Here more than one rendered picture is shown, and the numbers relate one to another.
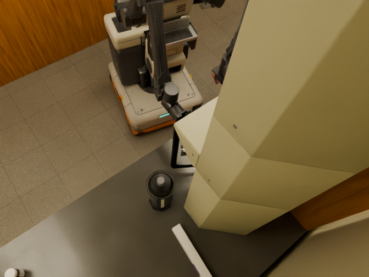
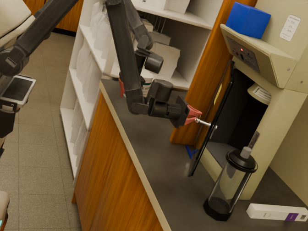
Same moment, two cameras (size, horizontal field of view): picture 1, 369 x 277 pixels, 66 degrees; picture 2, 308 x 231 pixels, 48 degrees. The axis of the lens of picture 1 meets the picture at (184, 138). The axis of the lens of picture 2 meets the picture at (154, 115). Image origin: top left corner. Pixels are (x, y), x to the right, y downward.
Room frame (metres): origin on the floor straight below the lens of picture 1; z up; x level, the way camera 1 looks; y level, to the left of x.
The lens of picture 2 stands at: (0.30, 1.13, 1.66)
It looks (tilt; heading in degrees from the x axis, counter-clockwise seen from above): 24 degrees down; 288
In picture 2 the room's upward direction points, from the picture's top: 20 degrees clockwise
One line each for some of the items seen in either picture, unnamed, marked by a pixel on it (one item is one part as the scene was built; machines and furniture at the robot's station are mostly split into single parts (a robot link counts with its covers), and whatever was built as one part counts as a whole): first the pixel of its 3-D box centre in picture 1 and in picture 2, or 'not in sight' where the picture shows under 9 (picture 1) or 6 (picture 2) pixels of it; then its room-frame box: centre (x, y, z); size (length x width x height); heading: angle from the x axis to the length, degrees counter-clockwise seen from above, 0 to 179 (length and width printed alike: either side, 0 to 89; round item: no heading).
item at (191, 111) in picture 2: not in sight; (189, 114); (0.55, -0.01, 1.20); 0.09 x 0.07 x 0.07; 46
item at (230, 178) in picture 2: (160, 192); (229, 184); (0.32, 0.06, 1.06); 0.11 x 0.11 x 0.21
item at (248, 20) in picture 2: not in sight; (247, 20); (0.52, -0.18, 1.55); 0.10 x 0.10 x 0.09; 46
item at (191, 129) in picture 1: (227, 118); (250, 53); (0.46, -0.12, 1.46); 0.32 x 0.11 x 0.10; 136
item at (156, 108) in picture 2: (170, 103); (157, 107); (0.64, 0.08, 1.21); 0.07 x 0.06 x 0.07; 46
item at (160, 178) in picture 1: (160, 183); (243, 156); (0.32, 0.06, 1.18); 0.09 x 0.09 x 0.07
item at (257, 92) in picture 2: not in sight; (272, 92); (0.33, -0.21, 1.34); 0.18 x 0.18 x 0.05
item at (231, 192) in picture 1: (255, 181); (272, 95); (0.33, -0.25, 1.32); 0.32 x 0.25 x 0.77; 136
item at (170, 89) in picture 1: (168, 91); (151, 95); (0.68, 0.09, 1.24); 0.12 x 0.09 x 0.11; 31
